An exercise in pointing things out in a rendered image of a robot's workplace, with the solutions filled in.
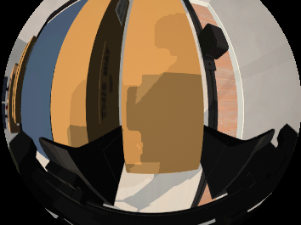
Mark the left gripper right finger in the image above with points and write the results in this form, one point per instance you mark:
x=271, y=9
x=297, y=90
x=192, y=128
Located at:
x=224, y=157

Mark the blue raised platform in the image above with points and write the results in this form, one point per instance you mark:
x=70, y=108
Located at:
x=37, y=84

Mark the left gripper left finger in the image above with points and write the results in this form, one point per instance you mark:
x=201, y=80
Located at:
x=98, y=163

